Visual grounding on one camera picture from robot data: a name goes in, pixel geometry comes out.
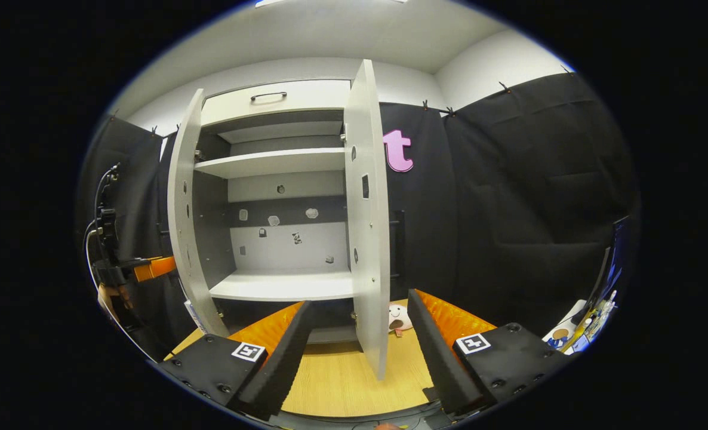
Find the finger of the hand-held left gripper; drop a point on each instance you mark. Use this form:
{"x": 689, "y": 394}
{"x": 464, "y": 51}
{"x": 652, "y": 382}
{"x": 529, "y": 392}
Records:
{"x": 157, "y": 267}

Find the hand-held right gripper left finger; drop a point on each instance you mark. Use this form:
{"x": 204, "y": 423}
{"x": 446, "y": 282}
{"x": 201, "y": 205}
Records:
{"x": 282, "y": 370}

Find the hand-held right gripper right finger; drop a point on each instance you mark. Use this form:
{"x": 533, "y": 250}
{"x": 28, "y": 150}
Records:
{"x": 437, "y": 358}

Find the beige cabinet door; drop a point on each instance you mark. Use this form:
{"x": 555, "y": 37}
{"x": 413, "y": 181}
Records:
{"x": 181, "y": 239}
{"x": 369, "y": 239}

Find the beige double-door shoe cabinet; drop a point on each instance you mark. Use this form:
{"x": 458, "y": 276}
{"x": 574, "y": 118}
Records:
{"x": 282, "y": 161}

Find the white plush toy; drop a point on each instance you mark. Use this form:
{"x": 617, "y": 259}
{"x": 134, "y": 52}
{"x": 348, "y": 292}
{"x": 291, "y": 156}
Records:
{"x": 399, "y": 316}

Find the white cardboard box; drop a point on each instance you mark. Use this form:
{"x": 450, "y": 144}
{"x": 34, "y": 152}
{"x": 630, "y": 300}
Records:
{"x": 196, "y": 316}

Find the colourful small desk items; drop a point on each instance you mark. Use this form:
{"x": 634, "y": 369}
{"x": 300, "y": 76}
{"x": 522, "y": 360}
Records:
{"x": 593, "y": 322}

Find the black backdrop cloth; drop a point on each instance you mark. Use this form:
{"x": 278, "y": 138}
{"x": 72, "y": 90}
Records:
{"x": 509, "y": 209}

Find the dark monitor screen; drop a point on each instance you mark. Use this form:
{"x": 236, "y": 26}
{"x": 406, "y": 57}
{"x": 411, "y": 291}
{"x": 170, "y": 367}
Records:
{"x": 616, "y": 257}

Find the large ceiling light panel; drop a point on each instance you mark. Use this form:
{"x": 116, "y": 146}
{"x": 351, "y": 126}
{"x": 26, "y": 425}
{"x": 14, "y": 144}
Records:
{"x": 267, "y": 2}

